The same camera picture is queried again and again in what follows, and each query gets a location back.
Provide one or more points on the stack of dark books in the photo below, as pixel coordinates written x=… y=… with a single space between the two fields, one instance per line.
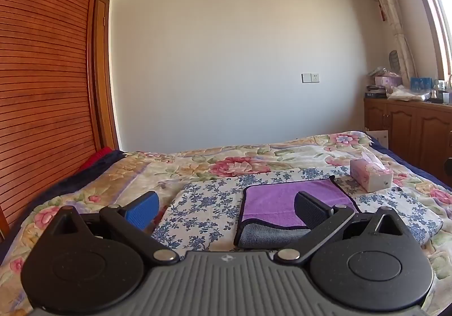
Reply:
x=375 y=91

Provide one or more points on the dark blue blanket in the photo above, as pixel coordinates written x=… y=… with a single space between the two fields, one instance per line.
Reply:
x=84 y=174

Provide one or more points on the grey feather fan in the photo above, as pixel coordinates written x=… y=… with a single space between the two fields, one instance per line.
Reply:
x=394 y=61

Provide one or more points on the blue floral white cloth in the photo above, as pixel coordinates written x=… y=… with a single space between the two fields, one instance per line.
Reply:
x=204 y=206

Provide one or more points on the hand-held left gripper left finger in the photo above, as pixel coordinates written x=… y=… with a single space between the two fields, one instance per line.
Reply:
x=143 y=211

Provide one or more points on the white wall socket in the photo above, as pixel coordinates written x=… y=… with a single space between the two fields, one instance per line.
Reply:
x=310 y=78

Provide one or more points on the wooden cabinet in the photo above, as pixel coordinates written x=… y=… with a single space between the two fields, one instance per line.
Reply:
x=406 y=128

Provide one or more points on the red hanging tassel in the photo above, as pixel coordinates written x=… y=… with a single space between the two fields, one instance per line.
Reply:
x=382 y=12

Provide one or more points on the clear plastic bag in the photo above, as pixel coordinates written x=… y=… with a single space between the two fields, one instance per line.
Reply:
x=406 y=93

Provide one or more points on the wooden louvered wardrobe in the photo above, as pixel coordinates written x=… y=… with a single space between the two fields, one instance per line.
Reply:
x=46 y=72

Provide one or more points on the wooden door frame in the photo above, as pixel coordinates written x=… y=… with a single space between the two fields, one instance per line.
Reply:
x=106 y=82

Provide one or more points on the purple and grey towel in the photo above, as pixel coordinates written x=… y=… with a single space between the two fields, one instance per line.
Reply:
x=275 y=203

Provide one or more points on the pale pink box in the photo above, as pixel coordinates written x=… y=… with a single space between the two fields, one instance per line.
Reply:
x=387 y=81

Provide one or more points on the patterned beige curtain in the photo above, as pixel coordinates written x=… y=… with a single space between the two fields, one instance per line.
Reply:
x=392 y=8

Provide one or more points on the blue box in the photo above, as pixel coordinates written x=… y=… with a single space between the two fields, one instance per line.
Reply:
x=421 y=83

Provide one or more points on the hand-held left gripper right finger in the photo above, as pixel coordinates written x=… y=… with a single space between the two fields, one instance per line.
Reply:
x=310 y=210

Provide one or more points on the pink tissue box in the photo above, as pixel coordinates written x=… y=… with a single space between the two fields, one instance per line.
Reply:
x=370 y=176

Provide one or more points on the red cloth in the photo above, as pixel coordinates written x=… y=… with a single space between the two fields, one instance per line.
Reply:
x=97 y=157

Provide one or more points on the wooden window frame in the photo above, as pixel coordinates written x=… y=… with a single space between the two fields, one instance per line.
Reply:
x=429 y=8

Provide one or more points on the floral bedspread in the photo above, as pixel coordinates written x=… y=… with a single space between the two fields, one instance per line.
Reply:
x=229 y=160

